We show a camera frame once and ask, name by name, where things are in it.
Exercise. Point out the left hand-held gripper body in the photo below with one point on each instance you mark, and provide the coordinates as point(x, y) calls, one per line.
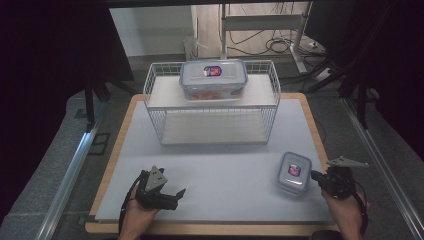
point(155, 190)

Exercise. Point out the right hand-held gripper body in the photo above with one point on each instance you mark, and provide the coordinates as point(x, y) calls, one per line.
point(340, 181)

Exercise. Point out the small clear food container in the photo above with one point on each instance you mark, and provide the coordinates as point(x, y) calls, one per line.
point(293, 173)

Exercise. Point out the large clear food container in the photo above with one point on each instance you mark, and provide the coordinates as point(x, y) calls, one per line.
point(213, 81)

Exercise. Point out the person's right hand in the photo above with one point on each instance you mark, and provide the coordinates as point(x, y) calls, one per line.
point(345, 210)

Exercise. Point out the person's left hand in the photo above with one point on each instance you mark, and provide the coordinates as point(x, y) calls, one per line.
point(140, 216)

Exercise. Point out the pale grey table mat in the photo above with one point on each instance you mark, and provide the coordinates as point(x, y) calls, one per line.
point(213, 180)

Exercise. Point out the black metal stand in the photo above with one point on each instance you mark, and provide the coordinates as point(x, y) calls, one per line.
point(361, 106)
point(90, 106)

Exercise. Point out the white power strip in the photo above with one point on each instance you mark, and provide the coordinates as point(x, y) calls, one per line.
point(323, 75)

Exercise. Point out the black curtain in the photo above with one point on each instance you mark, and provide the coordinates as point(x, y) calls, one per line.
point(43, 83)
point(393, 66)

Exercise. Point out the aluminium rail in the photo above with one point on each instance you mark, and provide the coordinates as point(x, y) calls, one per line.
point(383, 166)
point(66, 186)

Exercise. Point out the white metal desk frame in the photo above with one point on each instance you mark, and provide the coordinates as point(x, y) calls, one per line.
point(263, 22)

